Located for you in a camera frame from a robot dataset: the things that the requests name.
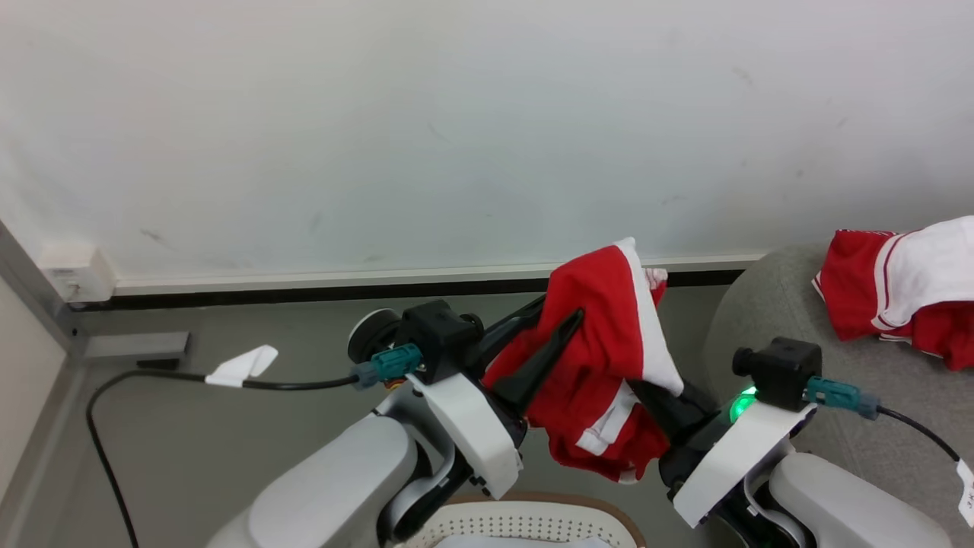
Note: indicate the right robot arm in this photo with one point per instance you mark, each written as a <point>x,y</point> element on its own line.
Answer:
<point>837,502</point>

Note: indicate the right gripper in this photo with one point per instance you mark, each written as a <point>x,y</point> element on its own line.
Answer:
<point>738,457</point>

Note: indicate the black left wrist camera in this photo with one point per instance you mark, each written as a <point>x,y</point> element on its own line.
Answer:
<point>434,335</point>

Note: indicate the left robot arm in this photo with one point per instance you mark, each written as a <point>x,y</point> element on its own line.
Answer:
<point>327,487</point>

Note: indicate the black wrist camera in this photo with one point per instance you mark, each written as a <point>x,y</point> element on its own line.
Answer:
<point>434,335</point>
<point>780,373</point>

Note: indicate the white perforated laundry basket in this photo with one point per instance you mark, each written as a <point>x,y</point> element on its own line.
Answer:
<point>525,514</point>

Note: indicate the grey round table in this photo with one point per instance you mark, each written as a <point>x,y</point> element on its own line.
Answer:
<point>761,320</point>

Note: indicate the white wall outlet box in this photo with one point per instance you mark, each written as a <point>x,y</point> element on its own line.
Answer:
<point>76,274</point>

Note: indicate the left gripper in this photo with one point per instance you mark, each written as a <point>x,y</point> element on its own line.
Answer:
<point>472,434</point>

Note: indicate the dark baseboard strip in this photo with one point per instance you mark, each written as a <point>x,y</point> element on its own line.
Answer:
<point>304,293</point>

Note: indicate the red and white shorts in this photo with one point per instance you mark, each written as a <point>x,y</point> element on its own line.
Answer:
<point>609,327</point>

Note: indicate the red and white jersey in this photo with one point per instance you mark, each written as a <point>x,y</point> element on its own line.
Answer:
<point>913,297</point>

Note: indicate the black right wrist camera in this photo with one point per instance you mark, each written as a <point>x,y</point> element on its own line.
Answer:
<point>780,373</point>

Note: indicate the white cloth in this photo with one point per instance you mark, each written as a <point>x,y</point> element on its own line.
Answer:
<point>525,543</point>

